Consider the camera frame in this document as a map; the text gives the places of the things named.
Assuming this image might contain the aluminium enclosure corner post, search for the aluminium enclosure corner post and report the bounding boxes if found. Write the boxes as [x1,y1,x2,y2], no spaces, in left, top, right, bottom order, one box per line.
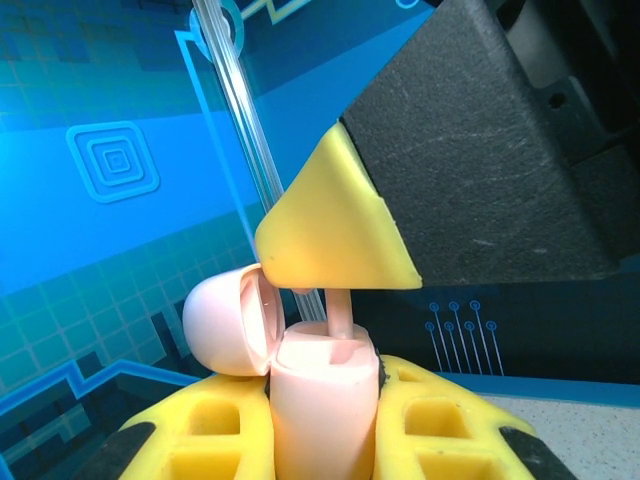
[191,0,329,326]

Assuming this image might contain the pink wireless earbud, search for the pink wireless earbud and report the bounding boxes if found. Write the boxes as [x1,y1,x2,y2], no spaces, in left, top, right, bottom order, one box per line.
[292,284,356,351]

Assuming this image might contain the blue table edge strip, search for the blue table edge strip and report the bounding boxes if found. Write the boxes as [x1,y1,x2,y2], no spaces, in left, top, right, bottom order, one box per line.
[434,371,640,399]

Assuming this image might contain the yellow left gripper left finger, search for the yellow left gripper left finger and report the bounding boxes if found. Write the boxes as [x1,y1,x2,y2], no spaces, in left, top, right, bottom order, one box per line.
[83,372,277,480]

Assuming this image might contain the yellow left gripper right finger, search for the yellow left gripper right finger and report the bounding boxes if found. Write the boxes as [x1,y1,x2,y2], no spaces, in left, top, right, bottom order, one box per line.
[372,353,567,480]

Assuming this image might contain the pink earbud charging case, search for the pink earbud charging case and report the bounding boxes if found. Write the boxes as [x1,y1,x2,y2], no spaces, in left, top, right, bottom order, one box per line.
[181,263,382,480]

